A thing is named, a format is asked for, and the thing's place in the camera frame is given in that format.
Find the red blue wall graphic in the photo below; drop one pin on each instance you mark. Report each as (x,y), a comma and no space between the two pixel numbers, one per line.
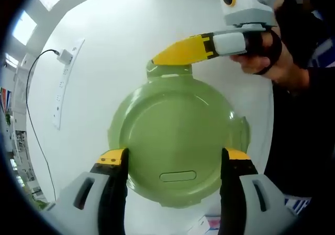
(6,99)

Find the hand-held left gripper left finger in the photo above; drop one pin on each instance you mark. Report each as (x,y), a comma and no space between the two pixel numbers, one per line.
(112,193)

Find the blue pink tissue pack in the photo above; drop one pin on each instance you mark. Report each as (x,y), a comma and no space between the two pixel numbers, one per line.
(213,223)

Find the white power strip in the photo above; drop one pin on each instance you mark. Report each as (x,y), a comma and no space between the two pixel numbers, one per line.
(61,101)

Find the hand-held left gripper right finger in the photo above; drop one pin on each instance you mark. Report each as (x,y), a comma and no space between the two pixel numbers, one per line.
(230,193)

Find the green container lid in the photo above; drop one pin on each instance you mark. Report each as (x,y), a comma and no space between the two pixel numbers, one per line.
(172,130)

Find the green potted plant white pot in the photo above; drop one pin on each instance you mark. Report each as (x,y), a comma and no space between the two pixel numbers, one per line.
(42,205)

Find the person's right hand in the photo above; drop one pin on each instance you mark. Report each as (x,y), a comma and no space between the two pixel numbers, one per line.
(261,65)

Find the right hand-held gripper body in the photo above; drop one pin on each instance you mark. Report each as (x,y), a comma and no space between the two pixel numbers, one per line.
(246,12)

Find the white charger plug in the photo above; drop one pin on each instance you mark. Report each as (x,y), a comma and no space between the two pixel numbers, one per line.
(65,57)

